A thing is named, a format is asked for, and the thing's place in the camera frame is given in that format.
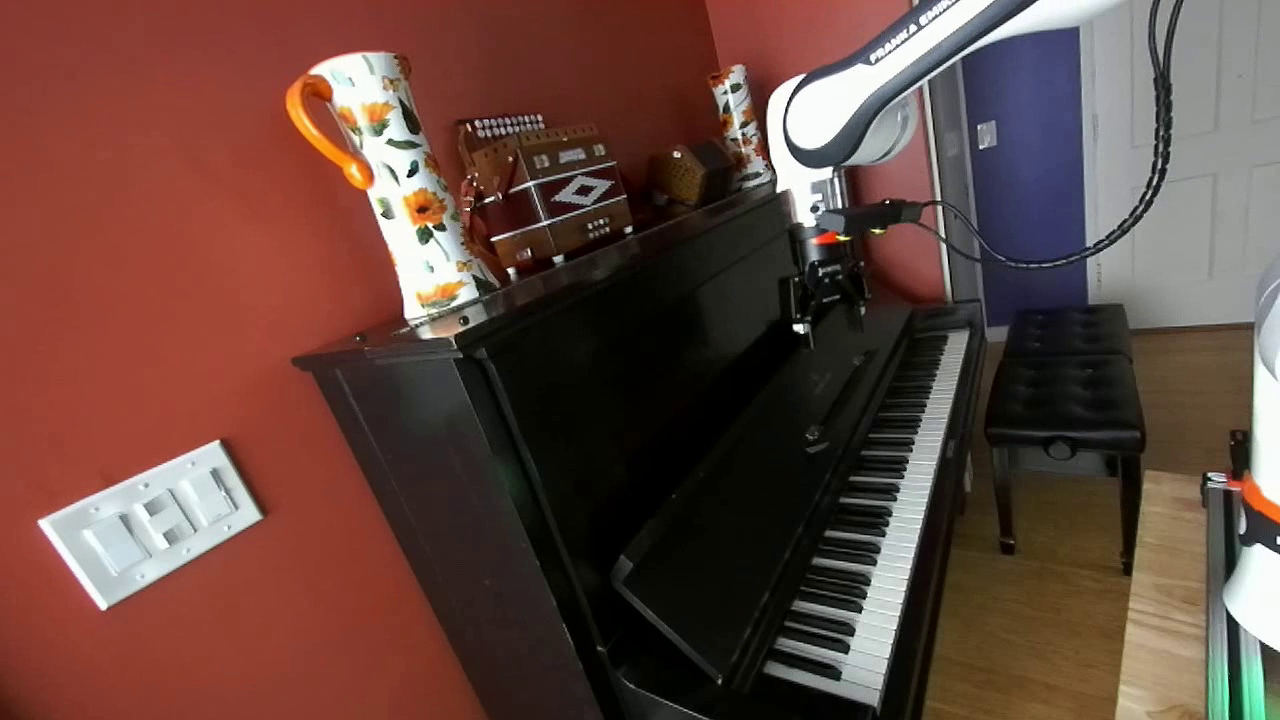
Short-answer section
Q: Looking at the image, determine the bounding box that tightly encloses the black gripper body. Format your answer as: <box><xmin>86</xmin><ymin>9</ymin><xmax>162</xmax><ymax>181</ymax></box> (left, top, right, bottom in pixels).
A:
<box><xmin>783</xmin><ymin>221</ymin><xmax>873</xmax><ymax>330</ymax></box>

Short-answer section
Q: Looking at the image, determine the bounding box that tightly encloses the black and white piano keyboard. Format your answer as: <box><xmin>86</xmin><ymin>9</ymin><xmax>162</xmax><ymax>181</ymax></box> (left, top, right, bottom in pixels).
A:
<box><xmin>293</xmin><ymin>184</ymin><xmax>993</xmax><ymax>720</ymax></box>

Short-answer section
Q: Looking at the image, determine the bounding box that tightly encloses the black tufted piano bench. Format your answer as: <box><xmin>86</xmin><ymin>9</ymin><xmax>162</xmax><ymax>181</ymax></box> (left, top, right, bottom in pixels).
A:
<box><xmin>978</xmin><ymin>300</ymin><xmax>1150</xmax><ymax>580</ymax></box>

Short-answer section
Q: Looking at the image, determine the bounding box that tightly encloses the small brown wooden box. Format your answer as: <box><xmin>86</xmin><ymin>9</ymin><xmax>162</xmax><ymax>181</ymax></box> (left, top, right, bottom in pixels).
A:
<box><xmin>647</xmin><ymin>140</ymin><xmax>736</xmax><ymax>215</ymax></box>

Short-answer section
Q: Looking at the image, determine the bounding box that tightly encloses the small orange white figurine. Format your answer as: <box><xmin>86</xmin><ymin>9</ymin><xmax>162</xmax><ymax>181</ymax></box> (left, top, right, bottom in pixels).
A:
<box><xmin>705</xmin><ymin>62</ymin><xmax>781</xmax><ymax>200</ymax></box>

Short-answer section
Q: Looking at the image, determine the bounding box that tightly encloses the brown patterned wooden box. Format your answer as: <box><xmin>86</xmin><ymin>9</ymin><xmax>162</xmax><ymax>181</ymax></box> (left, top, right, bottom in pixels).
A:
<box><xmin>455</xmin><ymin>114</ymin><xmax>638</xmax><ymax>285</ymax></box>

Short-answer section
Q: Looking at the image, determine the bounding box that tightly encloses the white panel door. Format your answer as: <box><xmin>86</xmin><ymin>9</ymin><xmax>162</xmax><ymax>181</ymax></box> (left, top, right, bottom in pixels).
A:
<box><xmin>1081</xmin><ymin>0</ymin><xmax>1280</xmax><ymax>334</ymax></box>

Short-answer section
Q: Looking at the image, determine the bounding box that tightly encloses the grey door frame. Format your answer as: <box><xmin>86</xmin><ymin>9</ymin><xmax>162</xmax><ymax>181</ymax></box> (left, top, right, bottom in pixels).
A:
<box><xmin>923</xmin><ymin>58</ymin><xmax>993</xmax><ymax>334</ymax></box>

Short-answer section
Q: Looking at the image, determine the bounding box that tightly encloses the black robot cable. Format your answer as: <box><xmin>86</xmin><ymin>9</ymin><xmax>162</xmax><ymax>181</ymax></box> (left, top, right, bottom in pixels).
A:
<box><xmin>853</xmin><ymin>0</ymin><xmax>1193</xmax><ymax>276</ymax></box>

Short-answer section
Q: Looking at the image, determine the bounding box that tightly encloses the white floral pitcher orange handle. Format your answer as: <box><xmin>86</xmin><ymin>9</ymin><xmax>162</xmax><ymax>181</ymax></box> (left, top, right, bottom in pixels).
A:
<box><xmin>281</xmin><ymin>50</ymin><xmax>504</xmax><ymax>334</ymax></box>

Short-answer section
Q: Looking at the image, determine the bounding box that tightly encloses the white multi-switch wall plate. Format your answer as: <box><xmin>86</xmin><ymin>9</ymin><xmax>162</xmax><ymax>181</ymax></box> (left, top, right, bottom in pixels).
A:
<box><xmin>35</xmin><ymin>436</ymin><xmax>267</xmax><ymax>618</ymax></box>

